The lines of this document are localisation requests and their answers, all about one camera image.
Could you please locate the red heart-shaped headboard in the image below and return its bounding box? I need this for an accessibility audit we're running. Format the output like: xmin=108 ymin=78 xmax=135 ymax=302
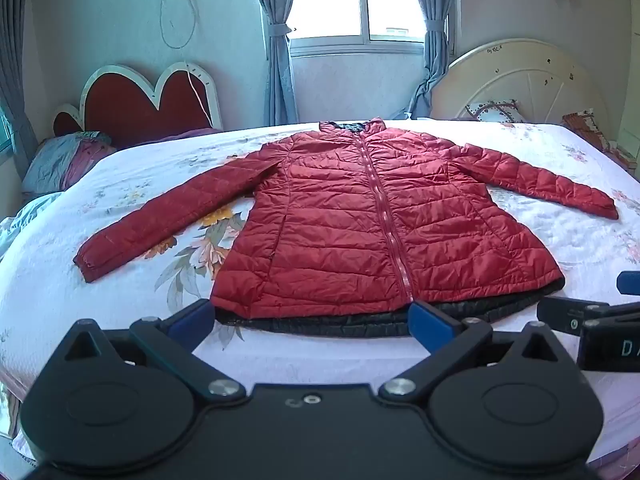
xmin=52 ymin=60 xmax=224 ymax=150

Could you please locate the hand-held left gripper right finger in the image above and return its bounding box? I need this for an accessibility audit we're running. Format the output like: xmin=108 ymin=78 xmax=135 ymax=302
xmin=378 ymin=301 xmax=579 ymax=406

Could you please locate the blue and pink pillow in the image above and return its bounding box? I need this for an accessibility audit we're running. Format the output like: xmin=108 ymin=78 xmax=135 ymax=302
xmin=21 ymin=131 xmax=117 ymax=195

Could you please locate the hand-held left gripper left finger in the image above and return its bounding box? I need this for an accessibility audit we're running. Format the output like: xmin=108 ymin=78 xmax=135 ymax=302
xmin=50 ymin=300 xmax=247 ymax=404

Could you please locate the purple blanket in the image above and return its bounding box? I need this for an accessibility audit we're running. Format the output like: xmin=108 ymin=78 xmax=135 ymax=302
xmin=160 ymin=127 xmax=223 ymax=143

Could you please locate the white wall cable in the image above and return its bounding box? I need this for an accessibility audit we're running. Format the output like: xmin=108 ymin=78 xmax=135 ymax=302
xmin=159 ymin=0 xmax=208 ymax=121

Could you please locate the patterned white pillow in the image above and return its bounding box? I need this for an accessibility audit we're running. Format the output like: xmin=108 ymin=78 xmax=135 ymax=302
xmin=465 ymin=100 xmax=526 ymax=123

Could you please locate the blue-grey tied curtain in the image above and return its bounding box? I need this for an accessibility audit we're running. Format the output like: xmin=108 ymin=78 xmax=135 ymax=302
xmin=402 ymin=0 xmax=466 ymax=121
xmin=247 ymin=0 xmax=301 ymax=126

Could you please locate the bed with floral white sheet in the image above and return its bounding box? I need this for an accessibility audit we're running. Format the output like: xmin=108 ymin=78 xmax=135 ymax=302
xmin=0 ymin=117 xmax=640 ymax=471

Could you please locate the red patterned pillow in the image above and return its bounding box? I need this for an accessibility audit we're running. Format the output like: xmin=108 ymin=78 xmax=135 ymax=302
xmin=560 ymin=110 xmax=621 ymax=155

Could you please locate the red puffer jacket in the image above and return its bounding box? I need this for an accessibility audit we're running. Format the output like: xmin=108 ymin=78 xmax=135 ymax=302
xmin=72 ymin=117 xmax=621 ymax=337

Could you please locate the blue-grey hanging curtain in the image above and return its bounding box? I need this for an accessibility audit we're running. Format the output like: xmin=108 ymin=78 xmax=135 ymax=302
xmin=0 ymin=0 xmax=46 ymax=181

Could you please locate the side window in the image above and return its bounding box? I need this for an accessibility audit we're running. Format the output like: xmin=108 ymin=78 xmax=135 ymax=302
xmin=0 ymin=105 xmax=15 ymax=161

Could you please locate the cream round headboard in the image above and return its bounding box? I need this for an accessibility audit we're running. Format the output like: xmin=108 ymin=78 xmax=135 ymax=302
xmin=430 ymin=37 xmax=611 ymax=126

